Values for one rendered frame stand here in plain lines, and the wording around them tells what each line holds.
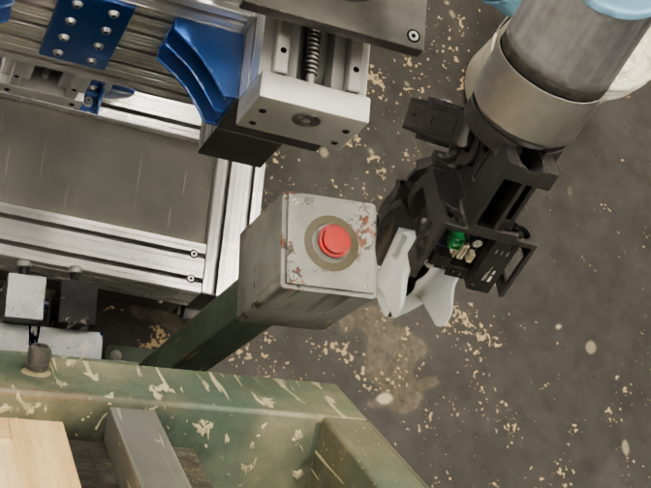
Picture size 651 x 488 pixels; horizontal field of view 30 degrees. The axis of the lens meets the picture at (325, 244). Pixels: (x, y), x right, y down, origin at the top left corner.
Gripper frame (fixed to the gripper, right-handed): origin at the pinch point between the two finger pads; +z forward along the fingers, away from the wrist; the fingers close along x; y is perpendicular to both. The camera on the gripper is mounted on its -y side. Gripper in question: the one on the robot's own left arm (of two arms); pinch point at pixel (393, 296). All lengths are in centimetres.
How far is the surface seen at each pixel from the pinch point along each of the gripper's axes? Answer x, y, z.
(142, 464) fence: -10.4, -6.2, 33.9
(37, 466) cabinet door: -19.8, -6.7, 37.5
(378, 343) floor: 55, -97, 102
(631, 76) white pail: 89, -129, 45
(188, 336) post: 6, -61, 73
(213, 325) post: 6, -54, 62
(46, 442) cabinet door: -18.6, -11.8, 40.5
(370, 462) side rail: 13.5, -10.6, 33.1
